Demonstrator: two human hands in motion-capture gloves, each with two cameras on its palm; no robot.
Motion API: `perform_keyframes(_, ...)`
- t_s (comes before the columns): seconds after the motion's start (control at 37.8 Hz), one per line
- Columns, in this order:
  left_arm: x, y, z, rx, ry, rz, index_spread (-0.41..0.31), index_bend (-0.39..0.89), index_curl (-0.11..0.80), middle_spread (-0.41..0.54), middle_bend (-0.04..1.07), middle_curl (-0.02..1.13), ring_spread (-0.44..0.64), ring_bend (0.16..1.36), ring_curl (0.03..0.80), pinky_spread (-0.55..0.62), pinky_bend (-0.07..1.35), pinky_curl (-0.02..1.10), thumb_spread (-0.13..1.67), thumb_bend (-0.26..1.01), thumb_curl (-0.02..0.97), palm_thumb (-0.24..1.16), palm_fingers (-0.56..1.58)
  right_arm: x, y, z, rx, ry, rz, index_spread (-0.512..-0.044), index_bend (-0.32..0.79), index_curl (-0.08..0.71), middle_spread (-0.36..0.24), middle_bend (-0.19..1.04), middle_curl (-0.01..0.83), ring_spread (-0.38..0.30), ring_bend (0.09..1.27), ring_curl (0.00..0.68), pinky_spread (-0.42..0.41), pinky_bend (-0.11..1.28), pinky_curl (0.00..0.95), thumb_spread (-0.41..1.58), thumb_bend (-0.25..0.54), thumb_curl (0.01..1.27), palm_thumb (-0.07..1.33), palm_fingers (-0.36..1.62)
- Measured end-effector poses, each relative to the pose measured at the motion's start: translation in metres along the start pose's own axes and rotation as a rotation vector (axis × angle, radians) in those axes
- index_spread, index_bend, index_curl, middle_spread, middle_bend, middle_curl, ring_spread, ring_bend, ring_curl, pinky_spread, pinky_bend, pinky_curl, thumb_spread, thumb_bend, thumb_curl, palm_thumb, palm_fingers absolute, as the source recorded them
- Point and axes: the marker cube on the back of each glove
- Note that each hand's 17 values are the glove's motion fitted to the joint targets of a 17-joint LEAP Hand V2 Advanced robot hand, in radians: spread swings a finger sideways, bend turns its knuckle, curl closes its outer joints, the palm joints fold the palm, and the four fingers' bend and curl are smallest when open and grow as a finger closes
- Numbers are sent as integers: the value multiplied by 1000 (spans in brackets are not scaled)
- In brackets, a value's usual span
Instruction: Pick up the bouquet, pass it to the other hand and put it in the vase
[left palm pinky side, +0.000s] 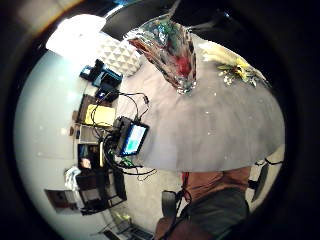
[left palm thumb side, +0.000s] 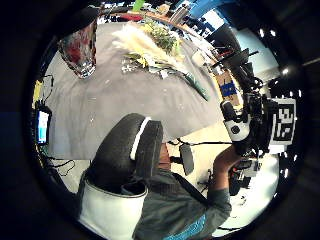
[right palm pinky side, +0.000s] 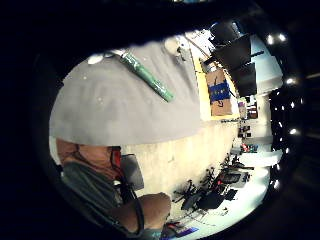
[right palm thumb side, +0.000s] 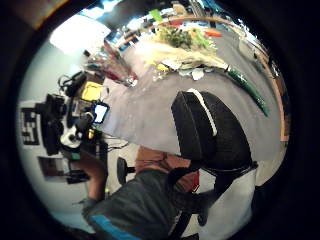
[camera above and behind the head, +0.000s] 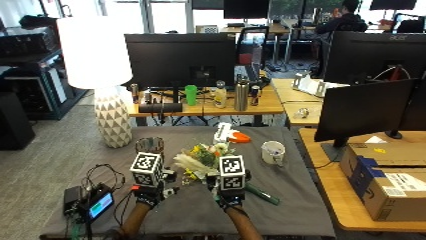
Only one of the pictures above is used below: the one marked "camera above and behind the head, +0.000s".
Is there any flower bouquet with green stem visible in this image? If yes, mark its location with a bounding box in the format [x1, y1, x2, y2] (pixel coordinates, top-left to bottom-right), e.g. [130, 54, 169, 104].
[171, 142, 282, 206]

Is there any black office chair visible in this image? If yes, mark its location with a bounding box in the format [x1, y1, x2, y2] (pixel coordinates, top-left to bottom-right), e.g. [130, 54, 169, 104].
[234, 25, 271, 67]
[391, 12, 426, 35]

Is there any stainless steel bottle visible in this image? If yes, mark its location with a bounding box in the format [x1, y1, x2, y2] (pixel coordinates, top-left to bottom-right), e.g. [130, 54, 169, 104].
[232, 74, 251, 112]

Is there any black power box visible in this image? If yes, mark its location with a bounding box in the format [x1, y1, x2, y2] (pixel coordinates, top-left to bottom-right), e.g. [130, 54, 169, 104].
[61, 185, 83, 217]

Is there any black speaker bar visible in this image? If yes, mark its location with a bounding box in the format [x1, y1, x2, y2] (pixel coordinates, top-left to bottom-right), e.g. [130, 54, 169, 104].
[137, 102, 185, 114]

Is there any white lamp with patterned base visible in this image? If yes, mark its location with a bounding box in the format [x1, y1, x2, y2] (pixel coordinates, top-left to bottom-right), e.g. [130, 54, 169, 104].
[55, 15, 134, 150]

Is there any flat cardboard box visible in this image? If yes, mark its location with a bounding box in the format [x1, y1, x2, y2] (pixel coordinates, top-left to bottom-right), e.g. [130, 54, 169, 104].
[338, 141, 426, 174]

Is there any white marker cube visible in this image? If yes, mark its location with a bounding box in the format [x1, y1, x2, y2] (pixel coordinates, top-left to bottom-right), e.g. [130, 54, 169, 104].
[217, 154, 247, 192]
[129, 151, 166, 188]

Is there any black box case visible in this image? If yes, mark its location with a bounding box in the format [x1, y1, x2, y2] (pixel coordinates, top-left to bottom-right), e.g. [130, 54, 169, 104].
[0, 91, 37, 151]

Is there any person's right hand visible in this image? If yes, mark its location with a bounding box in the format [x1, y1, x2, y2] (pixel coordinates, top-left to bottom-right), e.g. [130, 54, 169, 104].
[205, 169, 252, 211]

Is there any white and orange tool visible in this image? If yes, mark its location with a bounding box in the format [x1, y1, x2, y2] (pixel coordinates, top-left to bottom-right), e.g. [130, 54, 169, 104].
[213, 122, 252, 145]

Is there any dark drink can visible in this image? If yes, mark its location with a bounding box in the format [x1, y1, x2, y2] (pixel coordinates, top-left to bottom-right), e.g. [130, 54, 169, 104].
[248, 84, 262, 107]

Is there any clear plastic object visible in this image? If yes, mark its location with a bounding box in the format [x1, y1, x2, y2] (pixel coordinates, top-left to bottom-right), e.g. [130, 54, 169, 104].
[291, 107, 311, 120]

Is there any cardboard box with blue tape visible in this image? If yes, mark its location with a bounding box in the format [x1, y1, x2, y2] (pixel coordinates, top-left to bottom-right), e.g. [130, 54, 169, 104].
[348, 155, 426, 223]

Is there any brown bottle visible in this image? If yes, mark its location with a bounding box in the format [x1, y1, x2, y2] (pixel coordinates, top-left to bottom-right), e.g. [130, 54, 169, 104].
[129, 82, 141, 105]

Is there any clear bottle with yellow liquid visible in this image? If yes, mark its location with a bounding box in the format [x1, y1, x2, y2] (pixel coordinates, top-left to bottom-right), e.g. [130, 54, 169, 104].
[213, 79, 228, 110]

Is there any black equipment rack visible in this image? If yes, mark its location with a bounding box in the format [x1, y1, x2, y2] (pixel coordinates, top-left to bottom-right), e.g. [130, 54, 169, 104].
[0, 15, 77, 121]

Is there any wooden desk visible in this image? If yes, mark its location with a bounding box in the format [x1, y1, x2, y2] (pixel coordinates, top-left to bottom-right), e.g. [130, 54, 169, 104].
[125, 85, 286, 127]
[219, 22, 292, 65]
[270, 77, 326, 128]
[296, 127, 426, 233]

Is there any clear glass vase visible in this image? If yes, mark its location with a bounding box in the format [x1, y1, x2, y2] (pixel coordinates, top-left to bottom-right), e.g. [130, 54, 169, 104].
[134, 136, 166, 158]

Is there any black cable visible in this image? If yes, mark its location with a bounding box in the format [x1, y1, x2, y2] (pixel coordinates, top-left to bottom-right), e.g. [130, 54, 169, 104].
[81, 162, 134, 228]

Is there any grey table cloth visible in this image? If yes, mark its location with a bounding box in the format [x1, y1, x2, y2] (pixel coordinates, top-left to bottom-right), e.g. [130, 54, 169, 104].
[38, 125, 336, 239]

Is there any white device on desk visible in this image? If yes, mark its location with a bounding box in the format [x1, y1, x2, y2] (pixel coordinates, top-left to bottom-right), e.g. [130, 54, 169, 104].
[290, 71, 351, 99]

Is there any black device with lit screen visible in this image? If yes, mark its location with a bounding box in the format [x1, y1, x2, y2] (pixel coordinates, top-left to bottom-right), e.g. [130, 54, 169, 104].
[83, 183, 115, 222]

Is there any person's left hand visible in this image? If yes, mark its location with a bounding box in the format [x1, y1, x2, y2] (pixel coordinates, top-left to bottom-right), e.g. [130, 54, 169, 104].
[130, 167, 181, 210]

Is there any green plastic cup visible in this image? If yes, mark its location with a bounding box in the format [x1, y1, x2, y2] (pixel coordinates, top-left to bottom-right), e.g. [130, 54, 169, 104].
[183, 84, 198, 107]

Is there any white mug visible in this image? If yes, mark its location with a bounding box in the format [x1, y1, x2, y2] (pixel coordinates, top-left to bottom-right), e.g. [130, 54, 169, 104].
[259, 140, 287, 167]

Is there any black computer monitor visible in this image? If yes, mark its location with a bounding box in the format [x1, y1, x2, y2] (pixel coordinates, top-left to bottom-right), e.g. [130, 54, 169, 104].
[312, 77, 416, 163]
[368, 0, 419, 11]
[383, 77, 426, 140]
[122, 32, 236, 104]
[222, 0, 271, 20]
[322, 30, 426, 85]

